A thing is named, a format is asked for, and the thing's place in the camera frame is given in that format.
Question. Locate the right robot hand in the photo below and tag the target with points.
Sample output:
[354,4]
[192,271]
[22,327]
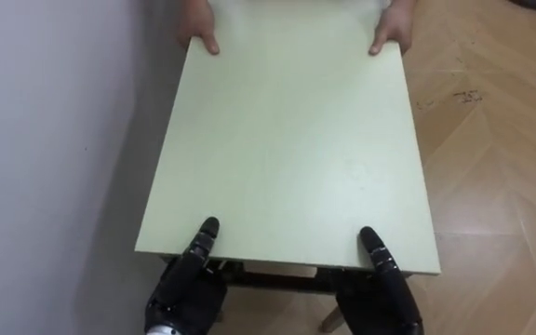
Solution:
[382,293]

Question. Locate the white desk with dark legs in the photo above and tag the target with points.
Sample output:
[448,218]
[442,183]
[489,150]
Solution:
[286,153]

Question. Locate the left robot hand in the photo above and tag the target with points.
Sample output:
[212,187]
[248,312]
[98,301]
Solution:
[186,284]

